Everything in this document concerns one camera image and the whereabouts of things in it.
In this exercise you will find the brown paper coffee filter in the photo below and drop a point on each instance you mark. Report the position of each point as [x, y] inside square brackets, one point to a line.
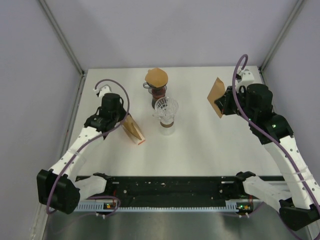
[156, 77]

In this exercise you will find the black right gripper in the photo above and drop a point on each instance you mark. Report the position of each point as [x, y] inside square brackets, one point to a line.
[224, 101]

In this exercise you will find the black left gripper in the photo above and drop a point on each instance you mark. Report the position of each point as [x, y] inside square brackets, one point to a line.
[123, 112]

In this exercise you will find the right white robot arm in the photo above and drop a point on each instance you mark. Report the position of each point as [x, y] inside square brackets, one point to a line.
[298, 207]

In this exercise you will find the grey cable duct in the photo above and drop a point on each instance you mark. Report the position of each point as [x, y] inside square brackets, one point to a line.
[106, 207]

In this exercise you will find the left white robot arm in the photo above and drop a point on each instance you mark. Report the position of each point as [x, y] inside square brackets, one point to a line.
[58, 188]

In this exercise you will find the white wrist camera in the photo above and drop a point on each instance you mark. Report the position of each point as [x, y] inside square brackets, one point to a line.
[244, 77]
[100, 92]

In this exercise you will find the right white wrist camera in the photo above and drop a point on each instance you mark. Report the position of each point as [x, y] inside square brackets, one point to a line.
[244, 77]

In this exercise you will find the aluminium frame rail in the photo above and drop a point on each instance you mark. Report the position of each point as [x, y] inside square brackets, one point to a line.
[60, 36]

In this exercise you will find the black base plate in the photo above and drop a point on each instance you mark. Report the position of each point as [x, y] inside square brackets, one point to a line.
[174, 191]

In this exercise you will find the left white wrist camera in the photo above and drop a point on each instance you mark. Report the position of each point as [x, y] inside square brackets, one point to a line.
[100, 92]

